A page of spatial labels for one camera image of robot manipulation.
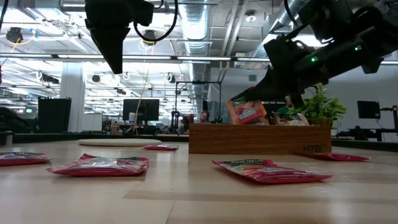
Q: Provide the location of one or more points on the snack packets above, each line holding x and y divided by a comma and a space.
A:
295, 120

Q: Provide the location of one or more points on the small black monitor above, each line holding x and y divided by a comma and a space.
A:
368, 109

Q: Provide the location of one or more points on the round ceiling sensor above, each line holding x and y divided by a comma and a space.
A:
250, 17

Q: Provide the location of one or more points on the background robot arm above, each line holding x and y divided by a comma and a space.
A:
177, 119

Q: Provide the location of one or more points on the black computer monitor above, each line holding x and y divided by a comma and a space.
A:
140, 109

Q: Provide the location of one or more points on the red strawberry tea sachet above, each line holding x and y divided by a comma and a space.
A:
99, 166
21, 158
270, 172
160, 147
339, 157

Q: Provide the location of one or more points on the green potted plant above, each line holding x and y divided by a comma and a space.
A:
323, 107

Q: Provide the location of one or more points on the dark background desk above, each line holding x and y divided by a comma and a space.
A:
370, 132

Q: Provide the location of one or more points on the long ceiling light strip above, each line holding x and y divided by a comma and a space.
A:
202, 58

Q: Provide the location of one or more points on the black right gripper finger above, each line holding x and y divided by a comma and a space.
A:
270, 87

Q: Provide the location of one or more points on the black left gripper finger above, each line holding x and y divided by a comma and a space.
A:
112, 46

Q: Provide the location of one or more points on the person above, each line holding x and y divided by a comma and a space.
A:
283, 110
204, 116

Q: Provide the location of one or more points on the black background rig frame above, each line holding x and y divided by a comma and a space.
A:
198, 82

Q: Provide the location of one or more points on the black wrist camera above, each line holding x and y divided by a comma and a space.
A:
144, 12
326, 18

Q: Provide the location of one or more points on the black ceiling camera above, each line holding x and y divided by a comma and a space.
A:
150, 35
14, 34

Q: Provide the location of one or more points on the white bottle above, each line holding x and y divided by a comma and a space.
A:
132, 118

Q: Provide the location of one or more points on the small silver post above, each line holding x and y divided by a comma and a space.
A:
8, 138

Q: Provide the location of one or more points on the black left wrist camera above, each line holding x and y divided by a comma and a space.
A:
144, 12

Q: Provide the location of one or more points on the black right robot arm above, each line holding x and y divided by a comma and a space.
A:
367, 40

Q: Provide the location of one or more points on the silver air duct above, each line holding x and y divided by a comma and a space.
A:
276, 23
196, 31

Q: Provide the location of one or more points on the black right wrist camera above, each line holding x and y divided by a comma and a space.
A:
326, 18

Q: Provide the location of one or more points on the wooden compartment tea box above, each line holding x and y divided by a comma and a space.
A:
248, 140

